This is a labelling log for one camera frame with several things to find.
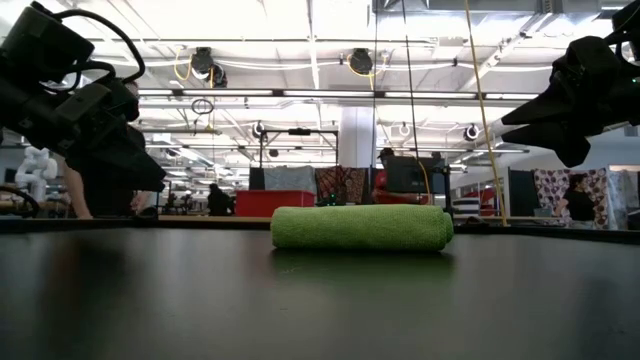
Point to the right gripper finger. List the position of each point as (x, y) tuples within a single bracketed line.
[(570, 140), (560, 112)]

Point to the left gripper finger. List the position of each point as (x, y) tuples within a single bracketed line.
[(125, 175), (130, 150)]

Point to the green microfibre towel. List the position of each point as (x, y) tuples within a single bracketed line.
[(360, 227)]

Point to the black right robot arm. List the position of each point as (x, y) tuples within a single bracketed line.
[(634, 95)]

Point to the circle-patterned cloth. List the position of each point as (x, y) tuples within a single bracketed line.
[(550, 187)]

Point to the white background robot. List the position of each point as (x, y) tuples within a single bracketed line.
[(37, 165)]

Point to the person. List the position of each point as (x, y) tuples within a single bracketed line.
[(580, 205), (379, 185), (75, 195), (219, 202)]

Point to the dark partition panel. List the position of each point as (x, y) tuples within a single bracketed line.
[(521, 192)]

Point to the pale patterned cloth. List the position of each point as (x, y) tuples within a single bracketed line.
[(625, 190)]

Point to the red storage bin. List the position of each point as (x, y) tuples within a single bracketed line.
[(275, 204)]

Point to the black monitor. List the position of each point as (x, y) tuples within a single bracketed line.
[(412, 175)]

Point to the grey cloth panel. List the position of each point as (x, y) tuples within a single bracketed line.
[(290, 179)]

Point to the white pillar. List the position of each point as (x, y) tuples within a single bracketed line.
[(357, 137)]

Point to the orange patterned cloth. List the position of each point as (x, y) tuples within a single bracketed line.
[(345, 184)]

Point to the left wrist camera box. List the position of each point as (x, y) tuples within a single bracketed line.
[(45, 45)]

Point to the ceiling light rail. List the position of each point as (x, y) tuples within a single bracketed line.
[(225, 92)]

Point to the black table frame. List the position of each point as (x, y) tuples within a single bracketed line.
[(225, 225)]

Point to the black frame stand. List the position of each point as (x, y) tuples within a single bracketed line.
[(300, 131)]

